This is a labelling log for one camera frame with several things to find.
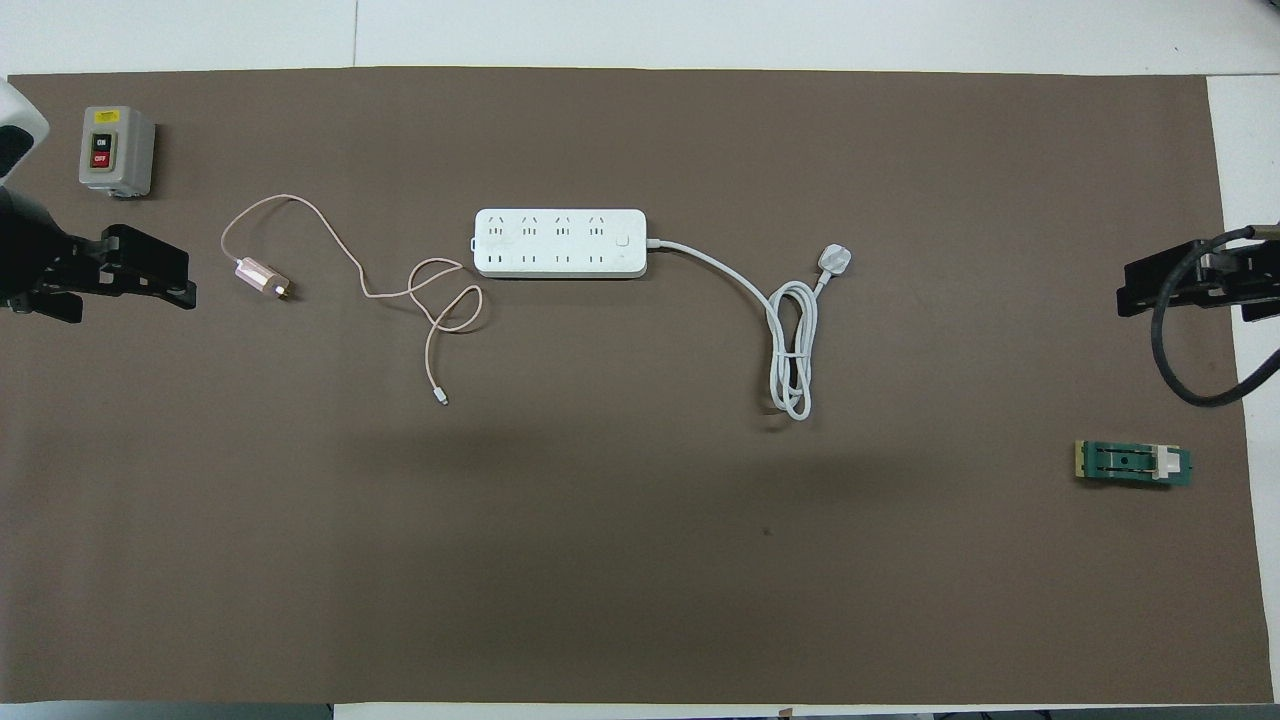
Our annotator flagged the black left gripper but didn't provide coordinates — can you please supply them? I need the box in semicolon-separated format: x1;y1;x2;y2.
35;224;199;324

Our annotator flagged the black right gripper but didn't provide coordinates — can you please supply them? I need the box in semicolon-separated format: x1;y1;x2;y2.
1117;238;1251;321

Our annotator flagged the pink charger plug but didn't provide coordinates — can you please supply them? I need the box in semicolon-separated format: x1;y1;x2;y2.
234;258;294;300

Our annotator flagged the pink charging cable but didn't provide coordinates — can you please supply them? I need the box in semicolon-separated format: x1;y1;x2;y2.
220;195;484;406

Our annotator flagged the green circuit board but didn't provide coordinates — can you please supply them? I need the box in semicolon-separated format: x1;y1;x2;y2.
1074;440;1194;490

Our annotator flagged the brown table mat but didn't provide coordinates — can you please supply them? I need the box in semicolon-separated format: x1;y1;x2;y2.
0;66;1274;705

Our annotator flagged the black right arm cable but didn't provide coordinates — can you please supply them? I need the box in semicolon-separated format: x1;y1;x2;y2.
1148;225;1280;408

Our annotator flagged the grey on-off switch box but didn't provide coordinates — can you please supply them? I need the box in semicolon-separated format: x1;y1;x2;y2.
78;105;157;200

